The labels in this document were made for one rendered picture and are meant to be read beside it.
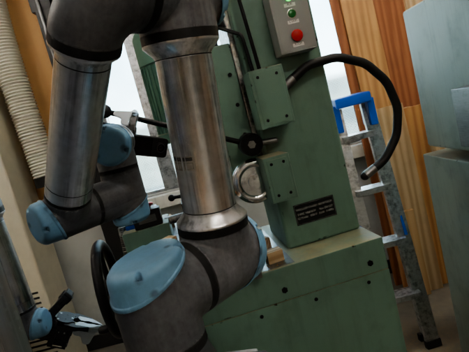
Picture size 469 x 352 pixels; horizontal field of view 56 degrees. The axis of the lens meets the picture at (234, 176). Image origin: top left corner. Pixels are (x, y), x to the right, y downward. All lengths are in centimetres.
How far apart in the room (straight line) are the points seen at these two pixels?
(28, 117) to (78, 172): 198
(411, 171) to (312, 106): 139
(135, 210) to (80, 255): 207
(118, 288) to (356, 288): 77
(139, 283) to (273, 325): 66
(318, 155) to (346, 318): 44
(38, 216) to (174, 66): 33
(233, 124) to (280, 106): 16
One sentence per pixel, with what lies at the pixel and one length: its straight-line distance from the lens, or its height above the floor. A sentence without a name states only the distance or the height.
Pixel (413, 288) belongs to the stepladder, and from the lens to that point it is 215.
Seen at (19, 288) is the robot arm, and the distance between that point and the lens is 129.
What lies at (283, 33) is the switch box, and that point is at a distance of 119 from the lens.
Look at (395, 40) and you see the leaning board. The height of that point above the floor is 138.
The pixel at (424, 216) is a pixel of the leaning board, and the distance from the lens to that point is 263.
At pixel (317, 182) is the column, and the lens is 126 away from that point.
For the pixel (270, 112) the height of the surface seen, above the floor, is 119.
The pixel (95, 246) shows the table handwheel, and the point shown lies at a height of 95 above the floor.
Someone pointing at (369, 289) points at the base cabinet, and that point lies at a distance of 127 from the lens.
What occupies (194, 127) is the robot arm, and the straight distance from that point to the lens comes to 65.
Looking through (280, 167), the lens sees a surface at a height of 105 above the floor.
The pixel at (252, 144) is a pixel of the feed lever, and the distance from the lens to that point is 115.
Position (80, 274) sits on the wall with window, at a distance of 295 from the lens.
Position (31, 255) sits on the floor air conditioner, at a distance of 267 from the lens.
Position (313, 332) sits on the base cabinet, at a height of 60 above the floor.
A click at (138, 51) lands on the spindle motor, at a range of 127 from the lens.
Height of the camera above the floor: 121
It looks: 8 degrees down
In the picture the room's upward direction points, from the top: 15 degrees counter-clockwise
